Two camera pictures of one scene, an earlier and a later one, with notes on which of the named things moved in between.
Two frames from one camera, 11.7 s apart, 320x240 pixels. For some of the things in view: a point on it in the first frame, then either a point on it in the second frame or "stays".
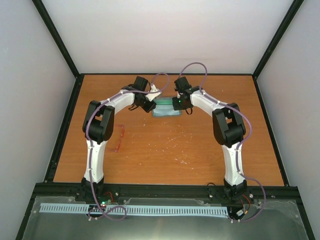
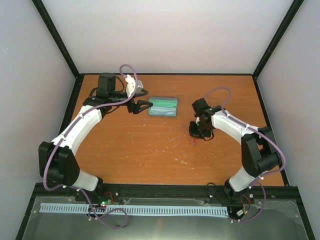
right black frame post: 288,17 stays
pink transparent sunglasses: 114,142 → 194,141
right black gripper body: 180,105 → 200,131
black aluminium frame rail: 200,191 stays
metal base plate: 279,220 stays
